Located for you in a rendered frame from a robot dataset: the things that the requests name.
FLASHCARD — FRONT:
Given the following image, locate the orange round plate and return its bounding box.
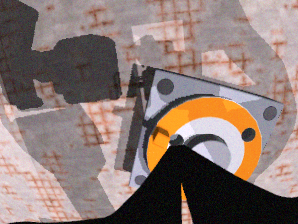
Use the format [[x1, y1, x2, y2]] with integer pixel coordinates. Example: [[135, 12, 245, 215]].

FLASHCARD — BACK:
[[146, 95, 262, 180]]

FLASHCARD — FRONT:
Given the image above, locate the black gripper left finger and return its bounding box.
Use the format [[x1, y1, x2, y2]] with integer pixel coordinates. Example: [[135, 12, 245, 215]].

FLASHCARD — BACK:
[[48, 145, 182, 224]]

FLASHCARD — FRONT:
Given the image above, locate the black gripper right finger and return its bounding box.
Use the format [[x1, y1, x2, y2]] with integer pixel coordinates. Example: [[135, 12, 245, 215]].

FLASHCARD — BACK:
[[177, 145, 298, 224]]

